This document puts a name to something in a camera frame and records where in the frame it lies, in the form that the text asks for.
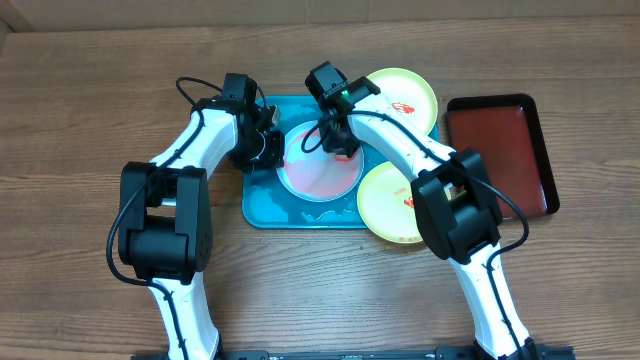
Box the light blue plate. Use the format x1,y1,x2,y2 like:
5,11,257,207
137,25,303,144
277,121,364,202

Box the yellow-green plate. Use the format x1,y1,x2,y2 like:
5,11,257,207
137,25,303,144
357,162,423,244
367,68,438,139

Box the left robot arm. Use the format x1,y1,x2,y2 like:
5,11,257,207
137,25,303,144
106,73,284,359

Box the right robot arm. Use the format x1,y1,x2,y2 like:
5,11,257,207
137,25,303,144
305,62,538,359

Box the black red-lined tray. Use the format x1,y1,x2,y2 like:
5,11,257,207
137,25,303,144
445,93,560,217

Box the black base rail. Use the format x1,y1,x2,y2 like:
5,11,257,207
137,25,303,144
131,345,576,360

